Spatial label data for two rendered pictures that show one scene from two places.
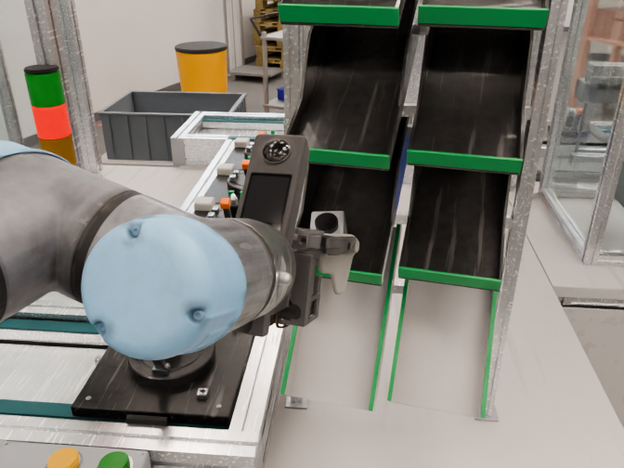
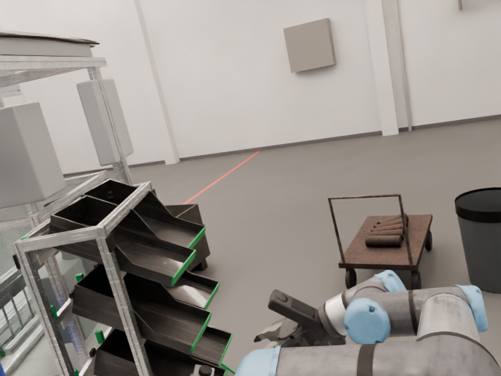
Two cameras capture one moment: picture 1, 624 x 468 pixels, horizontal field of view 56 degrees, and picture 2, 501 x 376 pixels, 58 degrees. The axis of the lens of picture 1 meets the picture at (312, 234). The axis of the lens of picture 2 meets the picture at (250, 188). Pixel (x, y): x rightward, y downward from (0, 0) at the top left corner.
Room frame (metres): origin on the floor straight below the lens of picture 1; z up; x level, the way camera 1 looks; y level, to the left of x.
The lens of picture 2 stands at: (0.47, 0.87, 1.89)
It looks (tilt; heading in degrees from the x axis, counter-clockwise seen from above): 15 degrees down; 271
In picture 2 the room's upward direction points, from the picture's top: 12 degrees counter-clockwise
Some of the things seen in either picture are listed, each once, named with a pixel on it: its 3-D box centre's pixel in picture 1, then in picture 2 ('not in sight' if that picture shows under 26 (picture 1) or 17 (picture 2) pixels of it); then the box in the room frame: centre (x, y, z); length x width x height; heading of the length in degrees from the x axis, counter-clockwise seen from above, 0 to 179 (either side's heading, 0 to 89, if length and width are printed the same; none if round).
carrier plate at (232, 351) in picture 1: (173, 363); not in sight; (0.77, 0.23, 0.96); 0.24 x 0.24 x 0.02; 85
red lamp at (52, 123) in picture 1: (51, 119); not in sight; (0.91, 0.41, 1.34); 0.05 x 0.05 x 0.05
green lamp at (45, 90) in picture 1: (45, 87); not in sight; (0.91, 0.41, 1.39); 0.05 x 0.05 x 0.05
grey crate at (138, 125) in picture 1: (178, 124); not in sight; (2.87, 0.66, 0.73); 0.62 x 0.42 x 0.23; 85
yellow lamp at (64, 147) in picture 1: (58, 149); not in sight; (0.91, 0.41, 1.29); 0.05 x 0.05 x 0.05
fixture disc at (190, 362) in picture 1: (172, 354); not in sight; (0.77, 0.23, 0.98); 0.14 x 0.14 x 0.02
